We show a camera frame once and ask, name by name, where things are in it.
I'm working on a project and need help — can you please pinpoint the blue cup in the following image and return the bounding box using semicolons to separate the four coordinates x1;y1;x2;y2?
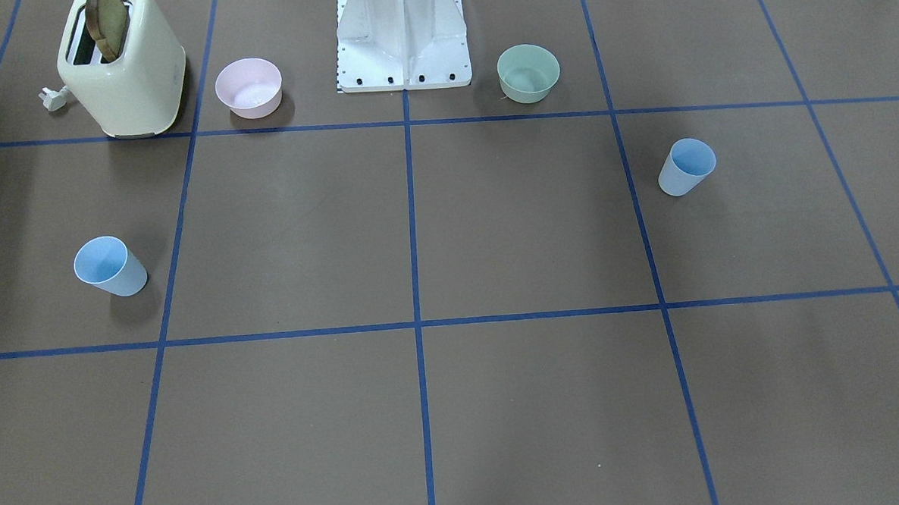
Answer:
73;236;149;297
657;138;717;197

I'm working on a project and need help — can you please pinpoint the green plastic bowl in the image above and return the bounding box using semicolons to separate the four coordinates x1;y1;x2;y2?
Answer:
496;42;561;105

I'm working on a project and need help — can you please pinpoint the pink plastic bowl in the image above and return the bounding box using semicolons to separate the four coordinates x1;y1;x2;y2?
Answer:
215;58;283;119

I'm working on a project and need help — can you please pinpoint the cream two-slot toaster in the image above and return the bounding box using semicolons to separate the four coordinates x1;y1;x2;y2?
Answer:
56;0;187;139

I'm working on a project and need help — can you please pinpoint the brown toast slice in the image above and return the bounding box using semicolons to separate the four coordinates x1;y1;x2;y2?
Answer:
85;0;130;63

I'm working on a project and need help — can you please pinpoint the white toaster power plug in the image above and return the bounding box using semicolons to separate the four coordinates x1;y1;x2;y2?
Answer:
39;86;70;112

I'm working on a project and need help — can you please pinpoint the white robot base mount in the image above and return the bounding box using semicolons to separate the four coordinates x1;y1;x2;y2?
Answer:
335;0;473;94

